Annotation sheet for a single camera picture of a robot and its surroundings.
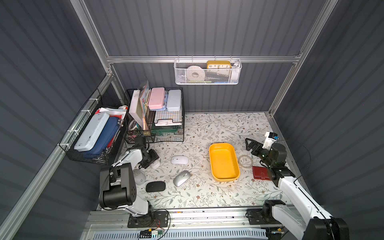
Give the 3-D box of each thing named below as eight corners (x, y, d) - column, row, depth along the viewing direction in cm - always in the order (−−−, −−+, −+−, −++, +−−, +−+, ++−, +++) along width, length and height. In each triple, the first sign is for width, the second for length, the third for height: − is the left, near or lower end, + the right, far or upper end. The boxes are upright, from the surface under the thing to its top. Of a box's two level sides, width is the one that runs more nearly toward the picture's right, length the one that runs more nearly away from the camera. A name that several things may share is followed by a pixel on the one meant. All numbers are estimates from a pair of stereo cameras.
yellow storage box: (212, 182, 87) (213, 178, 82) (209, 148, 102) (210, 142, 97) (238, 182, 87) (241, 178, 82) (232, 148, 102) (234, 142, 97)
